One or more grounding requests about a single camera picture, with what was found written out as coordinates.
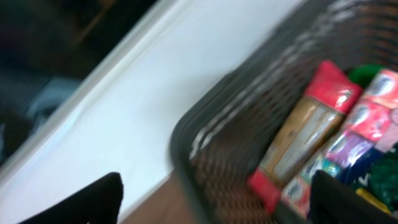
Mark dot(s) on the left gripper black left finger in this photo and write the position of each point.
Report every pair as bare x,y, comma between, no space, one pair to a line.
97,203

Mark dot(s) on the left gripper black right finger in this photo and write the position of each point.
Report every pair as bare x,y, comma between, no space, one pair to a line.
331,202

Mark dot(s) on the green Nescafe coffee bag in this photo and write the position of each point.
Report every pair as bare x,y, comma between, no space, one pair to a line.
378,185

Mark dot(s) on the multicolour tissue pack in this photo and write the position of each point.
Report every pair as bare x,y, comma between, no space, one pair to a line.
369,131

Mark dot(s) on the orange spaghetti packet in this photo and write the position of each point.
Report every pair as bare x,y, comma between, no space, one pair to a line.
316,117

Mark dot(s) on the grey plastic lattice basket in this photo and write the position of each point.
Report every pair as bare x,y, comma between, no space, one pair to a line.
219,142

